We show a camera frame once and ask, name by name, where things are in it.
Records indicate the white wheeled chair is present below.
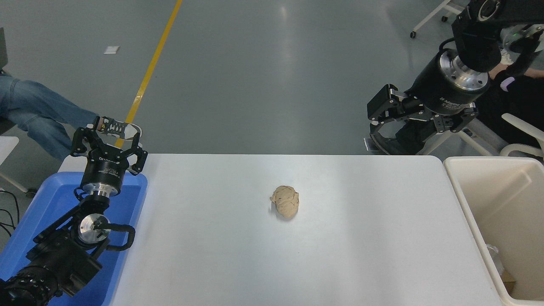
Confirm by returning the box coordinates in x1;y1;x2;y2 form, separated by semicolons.
410;0;468;39

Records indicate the black floor cable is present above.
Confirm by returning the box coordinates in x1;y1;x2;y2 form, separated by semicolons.
0;190;20;238

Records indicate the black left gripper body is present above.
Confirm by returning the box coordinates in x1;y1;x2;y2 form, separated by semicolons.
82;147;130;187

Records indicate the person in blue trousers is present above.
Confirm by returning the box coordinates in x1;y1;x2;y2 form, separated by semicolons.
0;70;143;161

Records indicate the clear plastic bag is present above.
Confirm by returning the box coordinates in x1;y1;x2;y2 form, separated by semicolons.
486;244;505;275

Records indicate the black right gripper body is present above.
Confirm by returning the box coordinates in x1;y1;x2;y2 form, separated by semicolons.
404;52;486;119

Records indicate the large pale bin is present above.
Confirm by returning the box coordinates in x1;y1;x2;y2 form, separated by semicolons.
443;156;544;306

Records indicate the dark grey screen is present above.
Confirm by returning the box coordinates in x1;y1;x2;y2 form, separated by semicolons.
0;28;9;71

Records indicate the brown cardboard piece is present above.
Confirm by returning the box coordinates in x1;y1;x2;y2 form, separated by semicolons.
501;272;517;295

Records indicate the person in black clothing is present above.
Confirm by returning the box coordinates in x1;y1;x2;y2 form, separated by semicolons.
365;64;544;156

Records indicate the blue plastic tray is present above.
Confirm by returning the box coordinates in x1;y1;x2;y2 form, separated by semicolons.
0;171;148;306

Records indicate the tan paper ball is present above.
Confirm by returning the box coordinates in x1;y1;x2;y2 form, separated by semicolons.
270;185;300;219

